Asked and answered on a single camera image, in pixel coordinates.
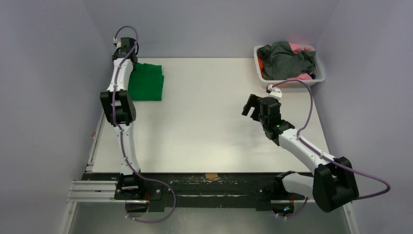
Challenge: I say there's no green t shirt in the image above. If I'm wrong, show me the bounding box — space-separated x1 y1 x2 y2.
128 63 164 101

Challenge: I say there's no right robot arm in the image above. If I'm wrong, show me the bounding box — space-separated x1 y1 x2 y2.
242 94 359 213

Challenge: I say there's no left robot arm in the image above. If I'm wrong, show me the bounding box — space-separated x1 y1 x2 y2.
99 38 145 200

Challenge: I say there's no orange t shirt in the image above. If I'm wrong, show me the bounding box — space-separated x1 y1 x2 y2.
257 57 264 79

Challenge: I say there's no grey t shirt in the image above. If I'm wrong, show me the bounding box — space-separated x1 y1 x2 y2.
257 41 316 80

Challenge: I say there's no white laundry basket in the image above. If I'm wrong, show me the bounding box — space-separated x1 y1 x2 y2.
253 45 326 89

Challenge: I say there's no pink t shirt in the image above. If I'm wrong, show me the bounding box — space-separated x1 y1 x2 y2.
289 43 313 80

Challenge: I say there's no brown tape piece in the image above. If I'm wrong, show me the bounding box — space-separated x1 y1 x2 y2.
205 173 219 180

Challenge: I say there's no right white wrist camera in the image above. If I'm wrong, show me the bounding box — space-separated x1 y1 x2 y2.
266 85 282 100

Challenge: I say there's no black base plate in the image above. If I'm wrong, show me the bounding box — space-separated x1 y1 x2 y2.
80 173 333 213

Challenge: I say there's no left side aluminium rail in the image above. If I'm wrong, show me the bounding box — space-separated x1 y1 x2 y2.
84 111 115 174

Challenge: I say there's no aluminium frame rail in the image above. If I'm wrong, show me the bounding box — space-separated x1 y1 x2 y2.
59 180 361 234

